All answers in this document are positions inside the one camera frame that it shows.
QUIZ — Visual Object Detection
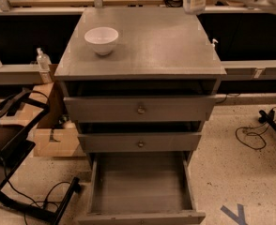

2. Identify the grey top drawer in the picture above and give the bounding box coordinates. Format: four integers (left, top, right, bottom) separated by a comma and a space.
64, 96, 215, 123

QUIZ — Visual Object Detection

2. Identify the black metal cart frame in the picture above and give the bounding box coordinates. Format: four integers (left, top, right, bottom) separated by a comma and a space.
0, 88, 81, 225

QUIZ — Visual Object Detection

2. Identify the small white spray bottle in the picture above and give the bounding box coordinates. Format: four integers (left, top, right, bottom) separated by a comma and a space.
211, 38, 219, 60

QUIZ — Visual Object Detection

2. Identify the cardboard box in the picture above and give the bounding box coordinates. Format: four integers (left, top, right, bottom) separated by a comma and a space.
19, 64, 86, 158

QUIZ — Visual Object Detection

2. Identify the clear plastic water bottle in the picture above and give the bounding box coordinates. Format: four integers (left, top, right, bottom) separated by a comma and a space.
183, 0, 206, 14

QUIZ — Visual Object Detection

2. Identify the grey wooden drawer cabinet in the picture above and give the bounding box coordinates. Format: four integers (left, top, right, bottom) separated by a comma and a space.
54, 7, 227, 171

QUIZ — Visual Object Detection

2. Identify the grey middle drawer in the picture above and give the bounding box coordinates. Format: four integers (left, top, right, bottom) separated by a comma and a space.
78, 132, 201, 153

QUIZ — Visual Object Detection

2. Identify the black floor cable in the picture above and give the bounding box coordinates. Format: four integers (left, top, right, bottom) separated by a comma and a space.
235, 106, 276, 151
1, 159, 73, 225

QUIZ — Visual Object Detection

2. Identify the white ceramic bowl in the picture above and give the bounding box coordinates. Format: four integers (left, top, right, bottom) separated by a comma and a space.
84, 27, 119, 55

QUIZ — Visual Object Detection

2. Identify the clear pump dispenser bottle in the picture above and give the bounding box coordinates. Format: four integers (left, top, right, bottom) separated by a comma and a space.
37, 48, 52, 70

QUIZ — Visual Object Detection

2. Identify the black floor cable left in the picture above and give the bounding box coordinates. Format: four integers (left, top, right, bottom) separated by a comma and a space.
1, 159, 73, 225

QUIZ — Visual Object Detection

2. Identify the black floor cable right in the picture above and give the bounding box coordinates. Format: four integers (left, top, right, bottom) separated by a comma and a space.
235, 106, 276, 151

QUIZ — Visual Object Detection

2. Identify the black stand base right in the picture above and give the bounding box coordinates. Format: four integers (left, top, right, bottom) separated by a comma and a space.
259, 110, 276, 132

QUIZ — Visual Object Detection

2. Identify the grey open bottom drawer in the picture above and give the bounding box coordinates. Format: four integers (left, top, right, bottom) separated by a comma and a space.
78, 152, 206, 225

